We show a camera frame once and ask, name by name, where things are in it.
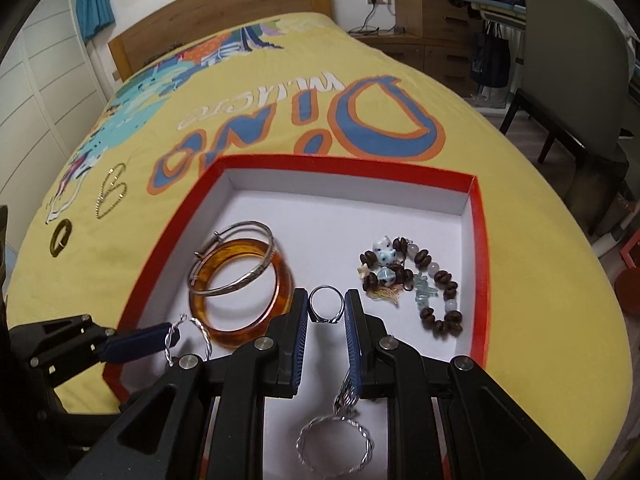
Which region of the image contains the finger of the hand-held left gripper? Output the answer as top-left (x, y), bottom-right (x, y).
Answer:
top-left (9, 314), bottom-right (172, 377)

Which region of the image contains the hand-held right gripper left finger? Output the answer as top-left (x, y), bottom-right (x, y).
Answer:
top-left (65, 287), bottom-right (309, 480)

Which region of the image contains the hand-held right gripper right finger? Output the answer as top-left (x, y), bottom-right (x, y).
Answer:
top-left (342, 287), bottom-right (587, 480)

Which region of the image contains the silver ring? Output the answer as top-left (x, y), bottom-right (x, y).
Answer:
top-left (307, 284), bottom-right (347, 325)

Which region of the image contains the twisted silver hoop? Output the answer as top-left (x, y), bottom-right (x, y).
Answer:
top-left (162, 313), bottom-right (214, 367)
top-left (296, 412), bottom-right (375, 476)

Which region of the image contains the amber bangle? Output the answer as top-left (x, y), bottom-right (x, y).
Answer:
top-left (188, 240), bottom-right (296, 352)

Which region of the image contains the brown beaded bracelet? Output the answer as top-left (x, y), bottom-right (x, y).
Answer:
top-left (358, 235), bottom-right (465, 335)

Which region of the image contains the thin silver bangle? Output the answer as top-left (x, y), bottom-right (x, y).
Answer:
top-left (188, 220), bottom-right (281, 297)

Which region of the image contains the red box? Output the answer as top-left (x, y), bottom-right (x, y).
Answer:
top-left (102, 154), bottom-right (489, 480)

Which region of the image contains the dark olive bangle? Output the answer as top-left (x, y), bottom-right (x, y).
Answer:
top-left (48, 219), bottom-right (72, 259)

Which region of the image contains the yellow printed blanket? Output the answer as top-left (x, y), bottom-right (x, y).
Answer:
top-left (0, 12), bottom-right (628, 480)

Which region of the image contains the white wardrobe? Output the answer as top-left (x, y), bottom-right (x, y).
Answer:
top-left (0, 5), bottom-right (110, 201)

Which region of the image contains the red stool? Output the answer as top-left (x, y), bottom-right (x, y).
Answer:
top-left (613, 269), bottom-right (640, 317)

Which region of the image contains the low wooden nightstand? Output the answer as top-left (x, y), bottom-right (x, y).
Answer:
top-left (350, 32), bottom-right (476, 97)

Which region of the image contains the dark tote bag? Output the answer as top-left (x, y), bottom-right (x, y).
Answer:
top-left (469, 24), bottom-right (512, 89)

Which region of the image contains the wooden dresser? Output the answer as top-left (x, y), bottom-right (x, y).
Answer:
top-left (393, 0), bottom-right (476, 41)

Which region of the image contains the wooden headboard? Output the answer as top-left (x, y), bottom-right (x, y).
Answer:
top-left (107, 0), bottom-right (334, 83)

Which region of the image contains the teal curtain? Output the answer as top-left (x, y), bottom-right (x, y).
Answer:
top-left (75, 0), bottom-right (117, 44)

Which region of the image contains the grey chair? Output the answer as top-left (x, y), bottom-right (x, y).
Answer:
top-left (501, 0), bottom-right (640, 198)

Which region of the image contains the desk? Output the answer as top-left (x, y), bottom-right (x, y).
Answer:
top-left (460, 0), bottom-right (531, 23)

